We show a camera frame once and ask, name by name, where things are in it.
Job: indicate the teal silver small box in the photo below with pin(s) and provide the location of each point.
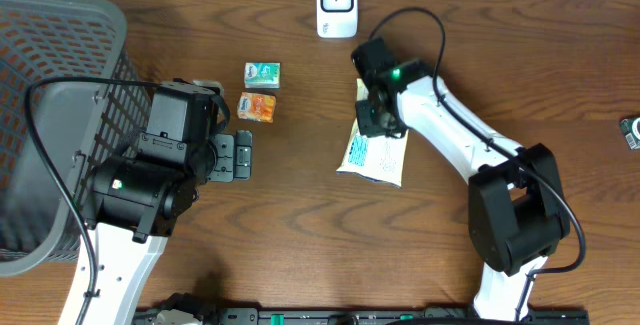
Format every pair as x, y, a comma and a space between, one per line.
262, 75

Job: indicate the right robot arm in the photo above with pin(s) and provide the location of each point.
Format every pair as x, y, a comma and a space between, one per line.
515, 218

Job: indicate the green Zam-Buk tin box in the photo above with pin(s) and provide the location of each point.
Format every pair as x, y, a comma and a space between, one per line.
630, 130

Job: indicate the white barcode scanner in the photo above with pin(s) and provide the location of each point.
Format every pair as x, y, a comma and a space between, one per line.
336, 18

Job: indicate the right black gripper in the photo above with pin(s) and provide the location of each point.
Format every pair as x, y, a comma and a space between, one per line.
368, 129

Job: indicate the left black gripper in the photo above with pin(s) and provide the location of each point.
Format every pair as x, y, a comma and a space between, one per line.
229, 155

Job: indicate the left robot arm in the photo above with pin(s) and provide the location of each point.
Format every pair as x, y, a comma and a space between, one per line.
133, 202

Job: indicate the grey plastic mesh basket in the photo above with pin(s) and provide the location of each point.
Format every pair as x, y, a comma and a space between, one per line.
80, 124

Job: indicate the orange small box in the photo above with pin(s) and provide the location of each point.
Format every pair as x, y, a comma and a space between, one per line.
256, 107

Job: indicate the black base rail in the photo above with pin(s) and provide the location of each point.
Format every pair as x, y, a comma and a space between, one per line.
185, 308

